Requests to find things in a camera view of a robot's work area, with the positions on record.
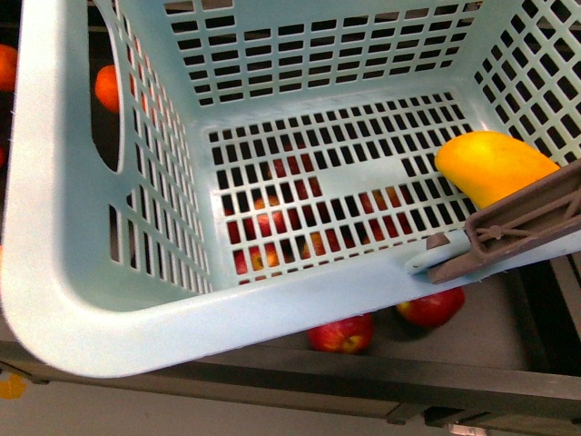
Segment light blue plastic basket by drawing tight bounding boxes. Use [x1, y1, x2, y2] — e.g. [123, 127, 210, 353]
[1, 1, 580, 378]

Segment yellow mango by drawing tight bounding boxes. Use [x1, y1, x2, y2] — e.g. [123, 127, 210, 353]
[435, 131, 559, 209]

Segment brown basket handle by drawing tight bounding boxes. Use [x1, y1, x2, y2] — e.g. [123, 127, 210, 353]
[428, 160, 580, 284]

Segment red apple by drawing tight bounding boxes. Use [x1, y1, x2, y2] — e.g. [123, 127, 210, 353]
[396, 287, 466, 329]
[307, 313, 375, 354]

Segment orange fruit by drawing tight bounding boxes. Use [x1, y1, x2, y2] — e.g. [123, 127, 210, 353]
[94, 64, 120, 114]
[0, 45, 18, 93]

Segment yellow floor tape marker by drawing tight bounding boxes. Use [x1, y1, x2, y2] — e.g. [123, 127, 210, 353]
[0, 372, 27, 401]

